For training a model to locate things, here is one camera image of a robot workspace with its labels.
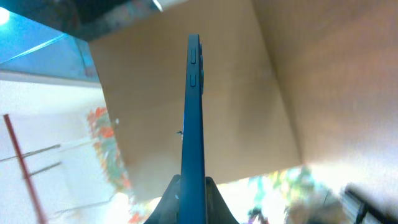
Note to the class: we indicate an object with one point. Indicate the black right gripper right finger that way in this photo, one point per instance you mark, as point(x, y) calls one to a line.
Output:
point(217, 209)

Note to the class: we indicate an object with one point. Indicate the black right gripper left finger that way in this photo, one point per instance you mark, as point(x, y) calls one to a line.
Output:
point(167, 210)

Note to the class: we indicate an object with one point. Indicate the blue Galaxy smartphone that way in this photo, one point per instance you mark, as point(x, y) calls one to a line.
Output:
point(193, 193)

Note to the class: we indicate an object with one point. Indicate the brown cardboard box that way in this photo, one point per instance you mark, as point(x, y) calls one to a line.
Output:
point(250, 87)

